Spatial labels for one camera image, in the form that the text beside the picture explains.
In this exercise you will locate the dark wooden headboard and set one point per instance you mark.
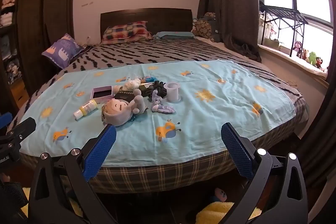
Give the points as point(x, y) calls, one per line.
point(147, 16)

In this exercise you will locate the brown wardrobe curtain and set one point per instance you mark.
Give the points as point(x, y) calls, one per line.
point(44, 29)

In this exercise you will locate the blue snack packet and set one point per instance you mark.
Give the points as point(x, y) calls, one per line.
point(148, 79)

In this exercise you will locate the small brown plush toy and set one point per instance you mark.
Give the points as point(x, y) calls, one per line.
point(305, 54)

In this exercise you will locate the black folding rack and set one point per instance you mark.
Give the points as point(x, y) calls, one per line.
point(286, 14)

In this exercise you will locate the black hair scrunchie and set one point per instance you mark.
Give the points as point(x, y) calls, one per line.
point(158, 87)

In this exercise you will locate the black box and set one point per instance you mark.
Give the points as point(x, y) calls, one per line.
point(123, 95)

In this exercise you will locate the purple monkey plush toy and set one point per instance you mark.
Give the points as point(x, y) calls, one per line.
point(296, 48)

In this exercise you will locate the open wardrobe shelf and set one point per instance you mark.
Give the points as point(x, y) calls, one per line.
point(8, 37)

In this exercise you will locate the teal pillow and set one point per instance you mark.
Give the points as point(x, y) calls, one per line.
point(173, 35)

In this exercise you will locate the green frog plush toy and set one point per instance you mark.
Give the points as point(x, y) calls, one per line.
point(313, 57)

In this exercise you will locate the light blue printed cloth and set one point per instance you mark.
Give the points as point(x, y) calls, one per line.
point(210, 121)

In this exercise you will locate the grey black striped blanket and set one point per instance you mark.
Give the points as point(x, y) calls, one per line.
point(157, 53)

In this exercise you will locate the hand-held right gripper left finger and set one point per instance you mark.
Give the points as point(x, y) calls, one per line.
point(101, 150)

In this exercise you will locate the yellow bottle with white cap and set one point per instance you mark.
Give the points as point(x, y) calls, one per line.
point(88, 106)

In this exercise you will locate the colourful checkered pillow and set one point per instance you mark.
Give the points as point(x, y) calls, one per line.
point(126, 31)

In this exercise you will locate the purple elephant print pillow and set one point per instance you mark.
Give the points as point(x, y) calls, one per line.
point(63, 52)

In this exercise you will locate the translucent plastic cup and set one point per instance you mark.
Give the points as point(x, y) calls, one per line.
point(172, 92)

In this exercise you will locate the brown circle pattern cushion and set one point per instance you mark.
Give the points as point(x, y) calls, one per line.
point(203, 26)

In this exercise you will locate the stack of folded clothes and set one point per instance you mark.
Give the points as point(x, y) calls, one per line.
point(8, 8)

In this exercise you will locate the dark green cushion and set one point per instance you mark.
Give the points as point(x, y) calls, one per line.
point(217, 32)

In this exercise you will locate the yellow fluffy towel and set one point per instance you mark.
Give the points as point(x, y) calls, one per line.
point(215, 209)

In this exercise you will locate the pink cardboard box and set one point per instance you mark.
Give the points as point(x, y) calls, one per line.
point(101, 94)

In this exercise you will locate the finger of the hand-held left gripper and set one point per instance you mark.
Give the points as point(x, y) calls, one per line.
point(23, 125)
point(5, 119)

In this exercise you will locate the dark brown window curtain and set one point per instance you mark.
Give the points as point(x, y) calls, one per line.
point(228, 3)

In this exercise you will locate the grey plush doll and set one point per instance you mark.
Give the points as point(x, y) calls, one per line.
point(118, 111)

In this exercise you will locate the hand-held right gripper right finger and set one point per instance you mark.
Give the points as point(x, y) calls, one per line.
point(236, 150)

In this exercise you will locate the white bath pouf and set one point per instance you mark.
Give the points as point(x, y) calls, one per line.
point(131, 85)

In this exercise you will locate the brown red monkey plush toy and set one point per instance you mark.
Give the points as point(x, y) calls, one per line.
point(319, 62)

